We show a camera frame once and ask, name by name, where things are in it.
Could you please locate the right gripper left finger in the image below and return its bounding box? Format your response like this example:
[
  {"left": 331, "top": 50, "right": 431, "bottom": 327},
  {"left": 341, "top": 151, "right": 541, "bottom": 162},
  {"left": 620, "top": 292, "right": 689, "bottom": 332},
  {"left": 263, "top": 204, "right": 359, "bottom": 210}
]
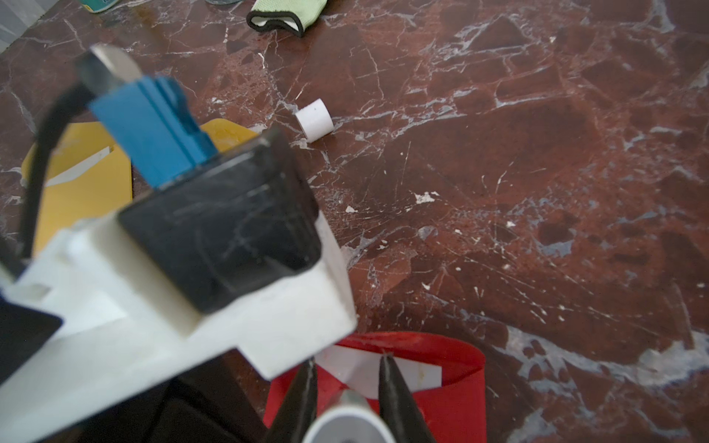
[{"left": 261, "top": 359, "right": 318, "bottom": 442}]

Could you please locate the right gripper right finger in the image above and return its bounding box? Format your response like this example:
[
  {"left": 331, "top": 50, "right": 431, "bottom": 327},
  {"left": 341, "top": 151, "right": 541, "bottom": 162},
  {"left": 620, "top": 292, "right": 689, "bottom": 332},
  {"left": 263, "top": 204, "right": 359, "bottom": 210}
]
[{"left": 379, "top": 354, "right": 436, "bottom": 443}]

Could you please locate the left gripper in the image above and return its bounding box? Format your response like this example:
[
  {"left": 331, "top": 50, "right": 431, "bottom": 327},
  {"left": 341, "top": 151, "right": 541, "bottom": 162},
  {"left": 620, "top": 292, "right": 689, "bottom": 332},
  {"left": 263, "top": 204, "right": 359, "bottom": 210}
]
[{"left": 45, "top": 357, "right": 266, "bottom": 442}]

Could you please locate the white green glue stick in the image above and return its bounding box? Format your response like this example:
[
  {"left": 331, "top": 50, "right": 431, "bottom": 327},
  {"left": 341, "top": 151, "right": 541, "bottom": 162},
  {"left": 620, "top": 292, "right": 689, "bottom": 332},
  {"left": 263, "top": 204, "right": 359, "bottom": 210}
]
[{"left": 302, "top": 389, "right": 396, "bottom": 443}]

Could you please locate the white glue stick cap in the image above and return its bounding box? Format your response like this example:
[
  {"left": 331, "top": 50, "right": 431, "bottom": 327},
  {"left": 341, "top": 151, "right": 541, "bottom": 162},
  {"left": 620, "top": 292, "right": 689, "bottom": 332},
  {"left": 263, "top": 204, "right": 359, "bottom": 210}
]
[{"left": 295, "top": 99, "right": 334, "bottom": 143}]

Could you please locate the red envelope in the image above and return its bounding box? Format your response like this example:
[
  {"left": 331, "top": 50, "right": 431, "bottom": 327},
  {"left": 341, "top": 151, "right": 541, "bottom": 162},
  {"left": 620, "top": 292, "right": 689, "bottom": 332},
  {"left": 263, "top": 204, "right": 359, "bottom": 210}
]
[{"left": 262, "top": 330, "right": 489, "bottom": 443}]

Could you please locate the tilted yellow envelope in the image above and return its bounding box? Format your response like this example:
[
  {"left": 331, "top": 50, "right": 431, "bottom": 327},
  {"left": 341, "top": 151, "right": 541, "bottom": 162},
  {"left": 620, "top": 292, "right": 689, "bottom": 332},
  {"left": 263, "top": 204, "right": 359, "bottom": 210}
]
[{"left": 19, "top": 117, "right": 261, "bottom": 261}]

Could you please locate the green work glove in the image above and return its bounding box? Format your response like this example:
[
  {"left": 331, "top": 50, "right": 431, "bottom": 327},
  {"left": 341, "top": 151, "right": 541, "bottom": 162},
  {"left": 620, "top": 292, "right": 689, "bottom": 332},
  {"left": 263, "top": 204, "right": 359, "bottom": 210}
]
[{"left": 247, "top": 0, "right": 328, "bottom": 38}]

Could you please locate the small printed tin can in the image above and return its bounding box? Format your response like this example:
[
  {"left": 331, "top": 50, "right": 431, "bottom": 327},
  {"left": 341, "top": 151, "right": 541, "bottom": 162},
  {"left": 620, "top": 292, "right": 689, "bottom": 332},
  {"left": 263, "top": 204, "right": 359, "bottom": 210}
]
[{"left": 79, "top": 0, "right": 119, "bottom": 14}]

